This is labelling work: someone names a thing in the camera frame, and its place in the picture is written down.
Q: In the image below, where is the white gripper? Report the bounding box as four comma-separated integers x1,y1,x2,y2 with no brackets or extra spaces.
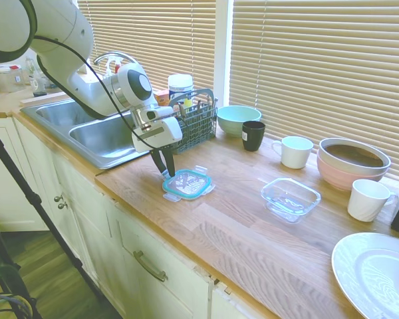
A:
132,116,184,178

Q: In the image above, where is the clear lid with blue rim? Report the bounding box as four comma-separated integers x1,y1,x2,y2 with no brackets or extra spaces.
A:
162,165,217,203

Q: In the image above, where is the clear glass food container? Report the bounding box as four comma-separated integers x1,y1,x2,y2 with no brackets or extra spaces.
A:
260,177,322,225

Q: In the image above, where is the white-lidded storage container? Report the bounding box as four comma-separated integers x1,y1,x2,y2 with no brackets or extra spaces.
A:
0,64,21,93

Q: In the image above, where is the grey plastic cutlery basket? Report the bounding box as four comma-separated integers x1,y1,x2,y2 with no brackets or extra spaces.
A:
168,88,219,154

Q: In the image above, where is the orange cardboard box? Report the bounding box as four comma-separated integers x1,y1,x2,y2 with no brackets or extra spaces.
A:
154,89,170,107

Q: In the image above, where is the mint green bowl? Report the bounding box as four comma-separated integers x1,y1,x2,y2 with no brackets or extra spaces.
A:
216,105,263,138

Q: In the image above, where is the white wipes canister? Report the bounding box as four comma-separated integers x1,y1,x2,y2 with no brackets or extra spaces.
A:
168,73,194,112

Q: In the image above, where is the stainless steel sink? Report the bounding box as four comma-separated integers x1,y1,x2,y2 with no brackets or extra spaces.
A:
19,98,153,170

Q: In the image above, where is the black mug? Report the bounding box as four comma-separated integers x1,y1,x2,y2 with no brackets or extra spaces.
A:
241,120,266,152

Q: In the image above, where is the clear spray bottle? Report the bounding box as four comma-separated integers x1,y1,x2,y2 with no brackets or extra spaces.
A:
108,55,124,76

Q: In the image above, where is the chrome faucet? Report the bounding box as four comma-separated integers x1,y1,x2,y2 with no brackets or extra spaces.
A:
92,52,139,67

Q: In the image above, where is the beige window blind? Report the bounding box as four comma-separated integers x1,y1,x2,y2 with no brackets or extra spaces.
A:
229,0,399,183
76,0,217,100

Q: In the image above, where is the wide white mug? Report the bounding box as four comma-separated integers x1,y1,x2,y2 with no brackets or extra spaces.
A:
271,136,315,169

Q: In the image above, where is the pink bowl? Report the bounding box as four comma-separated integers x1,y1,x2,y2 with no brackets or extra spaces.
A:
317,149,388,192

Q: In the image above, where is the tall white mug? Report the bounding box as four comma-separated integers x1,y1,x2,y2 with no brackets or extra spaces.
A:
347,179,399,223

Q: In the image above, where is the white dinner plate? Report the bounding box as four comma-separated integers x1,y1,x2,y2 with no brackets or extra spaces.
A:
331,232,399,319

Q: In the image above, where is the metal cabinet handle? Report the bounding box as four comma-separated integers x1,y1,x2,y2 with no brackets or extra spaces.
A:
132,251,169,283

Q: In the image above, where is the black camera tripod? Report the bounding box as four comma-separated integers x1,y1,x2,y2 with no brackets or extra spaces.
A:
0,119,104,319

